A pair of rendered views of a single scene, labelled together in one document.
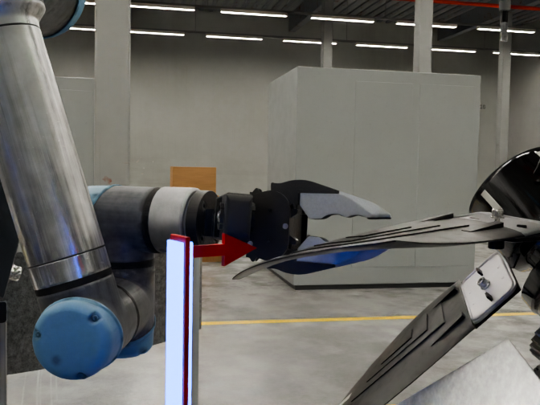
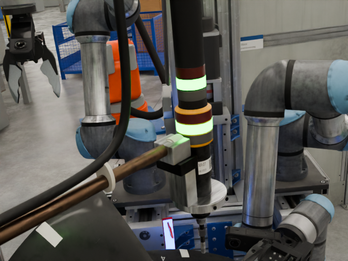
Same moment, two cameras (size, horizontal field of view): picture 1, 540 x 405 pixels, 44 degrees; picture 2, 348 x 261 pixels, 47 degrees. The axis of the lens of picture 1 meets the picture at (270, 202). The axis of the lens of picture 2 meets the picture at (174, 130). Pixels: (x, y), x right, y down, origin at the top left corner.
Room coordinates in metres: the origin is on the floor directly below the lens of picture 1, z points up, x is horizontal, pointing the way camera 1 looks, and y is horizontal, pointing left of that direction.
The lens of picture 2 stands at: (0.82, -0.64, 1.73)
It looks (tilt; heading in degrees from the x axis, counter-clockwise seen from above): 22 degrees down; 114
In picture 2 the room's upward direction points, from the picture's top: 5 degrees counter-clockwise
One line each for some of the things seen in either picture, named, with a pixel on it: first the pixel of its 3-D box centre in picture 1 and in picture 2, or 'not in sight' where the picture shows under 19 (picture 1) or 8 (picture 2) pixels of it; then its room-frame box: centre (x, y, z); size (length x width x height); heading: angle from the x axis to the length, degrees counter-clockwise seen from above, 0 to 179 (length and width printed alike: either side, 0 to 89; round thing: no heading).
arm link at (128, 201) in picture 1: (121, 221); (310, 218); (0.77, 0.17, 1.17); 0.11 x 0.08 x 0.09; 71
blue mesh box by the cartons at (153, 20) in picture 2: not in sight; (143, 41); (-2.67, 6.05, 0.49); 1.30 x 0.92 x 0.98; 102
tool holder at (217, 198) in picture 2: not in sight; (191, 168); (0.66, -0.23, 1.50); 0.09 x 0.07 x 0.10; 69
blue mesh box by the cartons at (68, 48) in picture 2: not in sight; (91, 45); (-3.66, 5.79, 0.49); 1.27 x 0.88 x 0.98; 102
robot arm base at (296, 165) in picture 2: not in sight; (285, 158); (0.66, 0.63, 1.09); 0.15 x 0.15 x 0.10
